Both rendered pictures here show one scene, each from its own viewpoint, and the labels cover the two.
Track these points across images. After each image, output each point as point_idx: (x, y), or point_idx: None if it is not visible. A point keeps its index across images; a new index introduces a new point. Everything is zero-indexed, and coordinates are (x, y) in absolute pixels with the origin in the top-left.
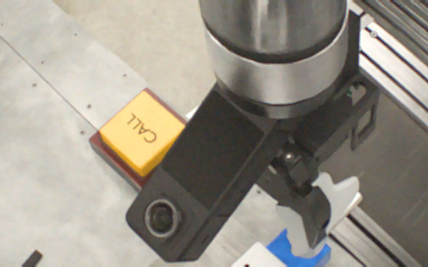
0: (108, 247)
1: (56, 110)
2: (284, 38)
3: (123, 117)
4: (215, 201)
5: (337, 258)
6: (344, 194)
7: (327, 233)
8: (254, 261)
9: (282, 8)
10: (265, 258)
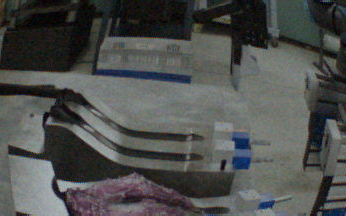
0: None
1: None
2: None
3: (235, 130)
4: (211, 8)
5: (250, 181)
6: (253, 66)
7: (253, 142)
8: (225, 124)
9: None
10: (229, 125)
